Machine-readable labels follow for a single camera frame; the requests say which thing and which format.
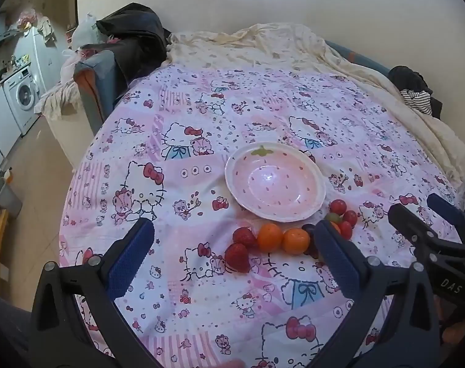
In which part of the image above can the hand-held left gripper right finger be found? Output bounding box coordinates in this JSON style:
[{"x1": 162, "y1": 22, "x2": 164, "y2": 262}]
[{"x1": 313, "y1": 220, "x2": 443, "y2": 368}]

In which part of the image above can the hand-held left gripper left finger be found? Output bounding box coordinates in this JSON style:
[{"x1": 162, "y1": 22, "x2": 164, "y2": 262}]
[{"x1": 29, "y1": 217, "x2": 157, "y2": 368}]

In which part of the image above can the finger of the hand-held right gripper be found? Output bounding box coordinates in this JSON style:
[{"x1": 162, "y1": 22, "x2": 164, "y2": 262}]
[
  {"x1": 427, "y1": 193, "x2": 465, "y2": 246},
  {"x1": 388, "y1": 202, "x2": 448, "y2": 254}
]

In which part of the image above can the pink strawberry print bowl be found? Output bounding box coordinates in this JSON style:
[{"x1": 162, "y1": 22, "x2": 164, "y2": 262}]
[{"x1": 224, "y1": 142, "x2": 327, "y2": 223}]

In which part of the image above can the red strawberry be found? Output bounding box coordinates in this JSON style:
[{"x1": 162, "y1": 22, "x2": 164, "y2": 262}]
[
  {"x1": 224, "y1": 242, "x2": 251, "y2": 274},
  {"x1": 232, "y1": 227, "x2": 259, "y2": 250}
]

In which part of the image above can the person's right hand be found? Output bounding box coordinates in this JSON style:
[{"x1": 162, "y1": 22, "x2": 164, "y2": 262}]
[{"x1": 440, "y1": 303, "x2": 465, "y2": 353}]

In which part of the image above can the pink cartoon printed blanket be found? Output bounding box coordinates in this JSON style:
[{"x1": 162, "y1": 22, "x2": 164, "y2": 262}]
[{"x1": 58, "y1": 65, "x2": 465, "y2": 368}]

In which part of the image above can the striped garment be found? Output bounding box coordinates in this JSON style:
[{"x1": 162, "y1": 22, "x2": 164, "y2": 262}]
[{"x1": 400, "y1": 89, "x2": 434, "y2": 116}]

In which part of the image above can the black cloth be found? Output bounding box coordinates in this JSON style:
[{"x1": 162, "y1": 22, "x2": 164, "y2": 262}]
[{"x1": 389, "y1": 65, "x2": 434, "y2": 93}]

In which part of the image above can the grey trash bin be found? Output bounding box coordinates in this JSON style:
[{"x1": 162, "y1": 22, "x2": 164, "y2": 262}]
[{"x1": 0, "y1": 178, "x2": 24, "y2": 209}]

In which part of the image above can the blue sofa backrest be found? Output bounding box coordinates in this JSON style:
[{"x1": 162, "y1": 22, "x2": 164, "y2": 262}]
[{"x1": 324, "y1": 40, "x2": 392, "y2": 79}]

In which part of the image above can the floral cloth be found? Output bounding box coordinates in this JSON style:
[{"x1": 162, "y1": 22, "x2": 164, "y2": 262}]
[{"x1": 35, "y1": 82, "x2": 79, "y2": 117}]

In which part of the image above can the grey blue sofa armrest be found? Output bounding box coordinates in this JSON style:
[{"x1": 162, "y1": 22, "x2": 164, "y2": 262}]
[{"x1": 73, "y1": 48, "x2": 120, "y2": 135}]

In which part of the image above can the white kitchen cabinet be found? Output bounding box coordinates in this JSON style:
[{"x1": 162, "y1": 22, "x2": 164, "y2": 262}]
[{"x1": 0, "y1": 80, "x2": 22, "y2": 165}]

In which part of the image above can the white washing machine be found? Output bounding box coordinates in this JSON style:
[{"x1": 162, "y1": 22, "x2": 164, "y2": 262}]
[{"x1": 2, "y1": 65, "x2": 41, "y2": 136}]

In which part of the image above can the cream duvet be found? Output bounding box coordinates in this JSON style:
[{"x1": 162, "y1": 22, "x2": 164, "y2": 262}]
[{"x1": 165, "y1": 23, "x2": 465, "y2": 188}]

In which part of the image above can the white refrigerator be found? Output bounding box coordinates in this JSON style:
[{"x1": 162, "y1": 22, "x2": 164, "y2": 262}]
[{"x1": 14, "y1": 27, "x2": 64, "y2": 93}]

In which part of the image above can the black jacket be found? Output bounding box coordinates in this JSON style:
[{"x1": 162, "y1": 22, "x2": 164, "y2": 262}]
[{"x1": 96, "y1": 2, "x2": 172, "y2": 89}]

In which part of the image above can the white plastic bag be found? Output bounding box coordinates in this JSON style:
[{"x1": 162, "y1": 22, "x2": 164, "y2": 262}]
[{"x1": 69, "y1": 12, "x2": 100, "y2": 52}]

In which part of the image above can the pink bag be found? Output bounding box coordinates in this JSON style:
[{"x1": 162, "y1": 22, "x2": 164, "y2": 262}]
[{"x1": 17, "y1": 8, "x2": 37, "y2": 31}]

